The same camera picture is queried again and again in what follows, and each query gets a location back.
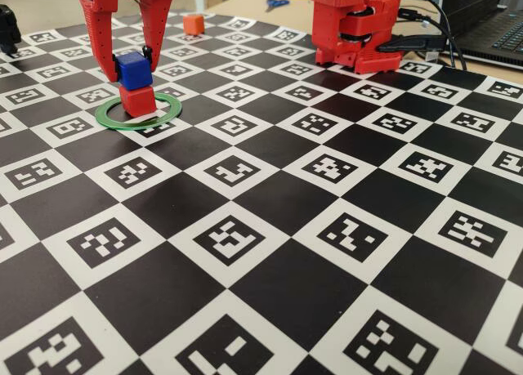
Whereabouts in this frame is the red cube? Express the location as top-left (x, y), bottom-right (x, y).
top-left (118, 85), bottom-right (159, 119)

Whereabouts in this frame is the black laptop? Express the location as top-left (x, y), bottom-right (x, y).
top-left (442, 0), bottom-right (523, 64)

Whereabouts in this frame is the orange cube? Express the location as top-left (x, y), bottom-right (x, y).
top-left (181, 14), bottom-right (206, 36)

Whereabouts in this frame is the black plastic device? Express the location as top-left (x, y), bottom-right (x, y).
top-left (0, 3), bottom-right (23, 58)

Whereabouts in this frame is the green flat ring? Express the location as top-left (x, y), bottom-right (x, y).
top-left (94, 92), bottom-right (184, 132)

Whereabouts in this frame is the blue cube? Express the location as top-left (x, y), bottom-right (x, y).
top-left (114, 51), bottom-right (154, 92)

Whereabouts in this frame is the black cable with plug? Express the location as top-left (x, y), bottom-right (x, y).
top-left (397, 7), bottom-right (461, 68)

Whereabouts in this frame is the black white marker checkerboard mat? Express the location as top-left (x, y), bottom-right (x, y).
top-left (0, 7), bottom-right (523, 375)

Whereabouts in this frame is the black power adapter plug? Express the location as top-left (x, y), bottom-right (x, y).
top-left (377, 34), bottom-right (446, 53)

